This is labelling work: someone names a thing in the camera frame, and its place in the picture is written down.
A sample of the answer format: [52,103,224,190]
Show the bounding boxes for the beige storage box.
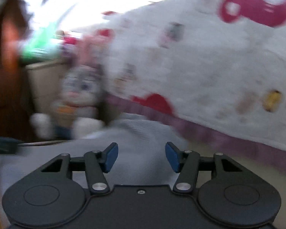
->
[26,59,68,114]

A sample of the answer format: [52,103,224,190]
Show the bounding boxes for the white red patterned bedspread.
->
[65,0,286,172]

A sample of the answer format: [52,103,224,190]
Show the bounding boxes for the wooden nightstand with lace cover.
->
[0,0,35,142]

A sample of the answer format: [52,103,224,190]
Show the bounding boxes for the grey knit garment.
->
[0,113,189,220]

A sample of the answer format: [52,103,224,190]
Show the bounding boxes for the plush bunny toy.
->
[30,64,105,140]

